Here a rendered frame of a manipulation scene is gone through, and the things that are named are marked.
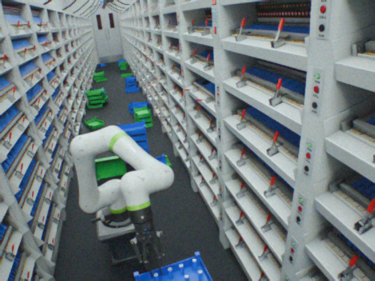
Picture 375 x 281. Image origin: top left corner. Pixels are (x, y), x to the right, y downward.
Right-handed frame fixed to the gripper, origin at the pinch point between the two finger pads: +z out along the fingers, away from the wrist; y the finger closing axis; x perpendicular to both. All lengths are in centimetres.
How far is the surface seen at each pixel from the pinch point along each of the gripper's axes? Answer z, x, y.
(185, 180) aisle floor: -6, -142, -56
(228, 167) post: -27, -32, -54
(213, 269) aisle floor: 37, -48, -37
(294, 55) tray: -65, 46, -47
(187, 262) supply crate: 7.2, -9.6, -15.2
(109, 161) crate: -39, -176, 9
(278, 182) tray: -22, 12, -56
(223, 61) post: -79, -8, -53
